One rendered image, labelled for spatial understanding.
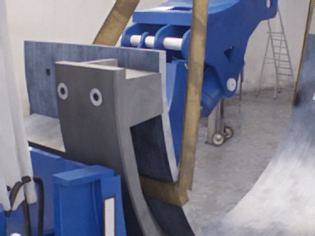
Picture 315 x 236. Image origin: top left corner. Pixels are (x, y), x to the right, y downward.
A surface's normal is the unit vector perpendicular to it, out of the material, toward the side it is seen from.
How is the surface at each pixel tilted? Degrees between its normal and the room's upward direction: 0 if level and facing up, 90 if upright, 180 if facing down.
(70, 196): 90
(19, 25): 90
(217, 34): 90
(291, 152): 45
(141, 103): 90
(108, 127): 100
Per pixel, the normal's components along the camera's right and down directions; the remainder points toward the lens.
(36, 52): -0.69, 0.16
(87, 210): 0.73, 0.14
